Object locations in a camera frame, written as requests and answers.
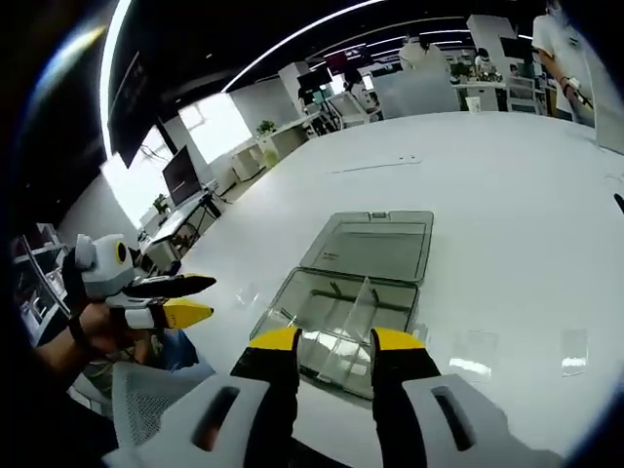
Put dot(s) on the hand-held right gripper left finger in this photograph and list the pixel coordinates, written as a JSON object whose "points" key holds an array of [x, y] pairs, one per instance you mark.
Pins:
{"points": [[219, 404]]}

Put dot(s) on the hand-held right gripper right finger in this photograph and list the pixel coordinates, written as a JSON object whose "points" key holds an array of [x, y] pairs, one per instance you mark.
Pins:
{"points": [[439, 414]]}

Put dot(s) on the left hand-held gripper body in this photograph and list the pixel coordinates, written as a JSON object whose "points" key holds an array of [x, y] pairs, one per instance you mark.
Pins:
{"points": [[105, 273]]}

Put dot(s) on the clear plastic divider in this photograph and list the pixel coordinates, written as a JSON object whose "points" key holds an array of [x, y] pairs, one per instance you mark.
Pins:
{"points": [[341, 322]]}

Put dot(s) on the clear grey guide fixture box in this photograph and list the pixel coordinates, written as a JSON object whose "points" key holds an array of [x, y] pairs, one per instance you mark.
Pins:
{"points": [[370, 244]]}

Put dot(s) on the loose clear divider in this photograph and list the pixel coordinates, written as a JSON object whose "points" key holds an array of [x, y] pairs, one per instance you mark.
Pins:
{"points": [[470, 353], [575, 351]]}

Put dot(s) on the person's left hand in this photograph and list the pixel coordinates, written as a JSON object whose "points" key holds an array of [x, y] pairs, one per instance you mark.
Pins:
{"points": [[105, 331]]}

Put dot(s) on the person's blue trousers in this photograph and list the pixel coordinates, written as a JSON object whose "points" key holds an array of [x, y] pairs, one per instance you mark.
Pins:
{"points": [[180, 351]]}

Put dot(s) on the white mesh chair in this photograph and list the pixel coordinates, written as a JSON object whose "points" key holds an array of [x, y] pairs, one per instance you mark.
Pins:
{"points": [[156, 400]]}

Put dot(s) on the black wristband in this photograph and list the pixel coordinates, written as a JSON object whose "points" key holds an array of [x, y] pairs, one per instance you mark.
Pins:
{"points": [[78, 331]]}

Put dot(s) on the grey office desk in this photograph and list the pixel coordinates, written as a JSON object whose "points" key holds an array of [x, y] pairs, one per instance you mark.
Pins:
{"points": [[180, 219]]}

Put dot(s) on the dark computer monitor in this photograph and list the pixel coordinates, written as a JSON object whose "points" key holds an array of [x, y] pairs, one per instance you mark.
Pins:
{"points": [[180, 175]]}

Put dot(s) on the hanging black screen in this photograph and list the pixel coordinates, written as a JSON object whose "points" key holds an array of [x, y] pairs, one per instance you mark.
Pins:
{"points": [[129, 112]]}

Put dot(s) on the potted plant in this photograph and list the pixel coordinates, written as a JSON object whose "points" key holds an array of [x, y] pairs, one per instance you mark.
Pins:
{"points": [[265, 128]]}

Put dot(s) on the curved ceiling light strip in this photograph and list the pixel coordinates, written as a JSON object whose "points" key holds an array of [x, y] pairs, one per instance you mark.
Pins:
{"points": [[292, 44]]}

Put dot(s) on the grey partition screen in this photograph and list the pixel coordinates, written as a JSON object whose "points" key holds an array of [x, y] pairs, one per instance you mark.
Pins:
{"points": [[414, 95]]}

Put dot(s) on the white paper cup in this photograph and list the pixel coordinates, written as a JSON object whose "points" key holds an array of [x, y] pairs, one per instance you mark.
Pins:
{"points": [[473, 105]]}

